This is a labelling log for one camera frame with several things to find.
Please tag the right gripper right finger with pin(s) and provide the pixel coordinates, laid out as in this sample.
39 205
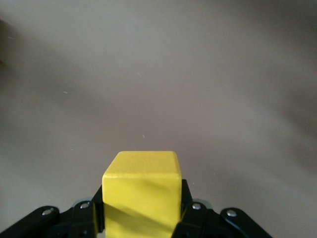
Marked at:
198 223

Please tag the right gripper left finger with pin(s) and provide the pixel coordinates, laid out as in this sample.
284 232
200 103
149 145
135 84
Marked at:
81 220

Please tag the yellow cube block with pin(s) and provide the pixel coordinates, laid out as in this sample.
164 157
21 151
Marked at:
141 198

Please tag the brown paper table cover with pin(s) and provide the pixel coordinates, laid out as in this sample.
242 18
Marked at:
158 74

